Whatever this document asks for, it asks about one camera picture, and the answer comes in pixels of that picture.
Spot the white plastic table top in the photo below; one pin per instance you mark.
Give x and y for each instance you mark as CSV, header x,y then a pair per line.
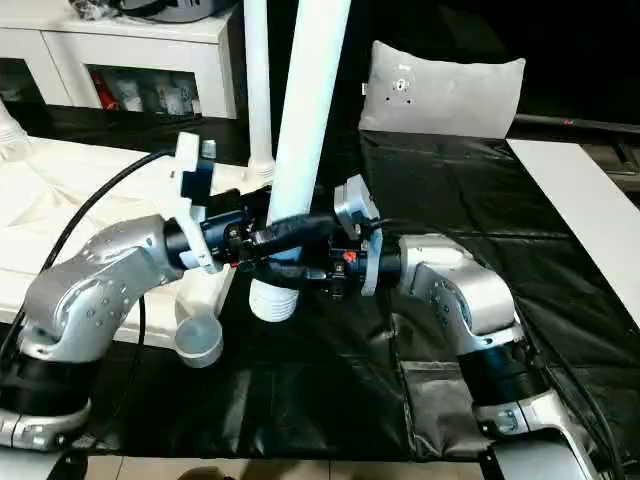
x,y
60,210

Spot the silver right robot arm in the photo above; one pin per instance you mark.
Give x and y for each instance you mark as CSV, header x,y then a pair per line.
x,y
470,300

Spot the black work mat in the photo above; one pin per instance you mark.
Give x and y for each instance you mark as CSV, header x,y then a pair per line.
x,y
500,200

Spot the small red bottle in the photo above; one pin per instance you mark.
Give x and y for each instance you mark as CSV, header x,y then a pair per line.
x,y
106,90

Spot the grey pillow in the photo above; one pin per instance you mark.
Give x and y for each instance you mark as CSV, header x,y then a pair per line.
x,y
440,90

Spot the dark round appliance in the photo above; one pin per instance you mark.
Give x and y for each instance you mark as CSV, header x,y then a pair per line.
x,y
180,8

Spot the white flat panel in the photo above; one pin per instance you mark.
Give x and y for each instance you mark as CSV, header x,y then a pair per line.
x,y
585,210

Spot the white cabinet with glass doors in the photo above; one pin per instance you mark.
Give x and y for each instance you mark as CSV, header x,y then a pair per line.
x,y
50,50

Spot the dark clutter pile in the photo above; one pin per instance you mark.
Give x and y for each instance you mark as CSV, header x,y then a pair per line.
x,y
95,8

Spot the black screen stand foot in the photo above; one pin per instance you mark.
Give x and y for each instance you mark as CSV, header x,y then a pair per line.
x,y
628,155

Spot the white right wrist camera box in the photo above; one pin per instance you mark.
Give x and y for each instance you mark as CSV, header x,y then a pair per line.
x,y
355,210

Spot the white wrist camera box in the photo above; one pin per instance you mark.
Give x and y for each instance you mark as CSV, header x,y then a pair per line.
x,y
355,210
190,170

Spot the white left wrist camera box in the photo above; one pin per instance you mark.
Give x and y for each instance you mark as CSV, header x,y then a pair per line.
x,y
190,170

